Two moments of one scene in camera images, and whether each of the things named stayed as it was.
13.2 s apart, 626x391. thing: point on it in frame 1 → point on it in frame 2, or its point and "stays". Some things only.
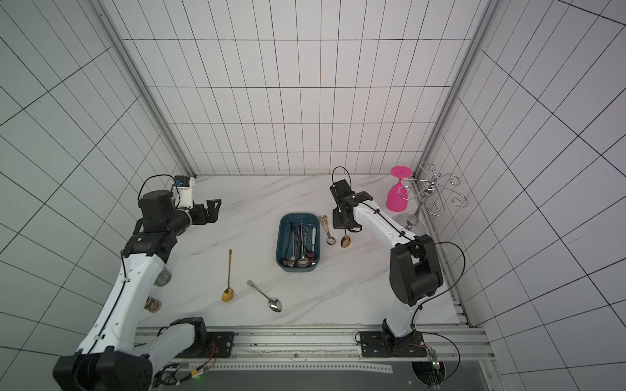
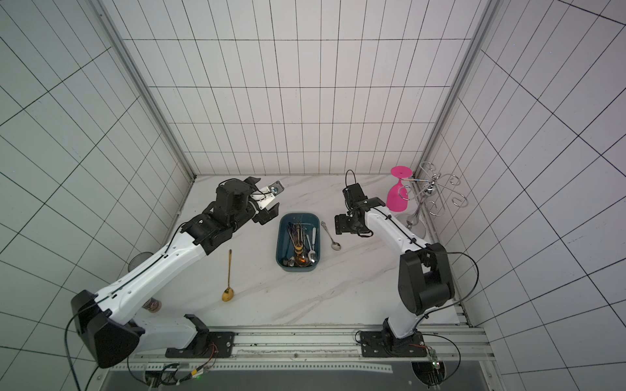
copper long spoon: (346, 240) → (301, 261)
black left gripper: (213, 213) → (264, 216)
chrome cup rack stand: (433, 196) stays
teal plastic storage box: (283, 235) stays
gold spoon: (227, 295) stays
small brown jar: (152, 305) stays
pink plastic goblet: (397, 196) stays
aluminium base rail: (323, 347) stays
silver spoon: (273, 303) → (268, 193)
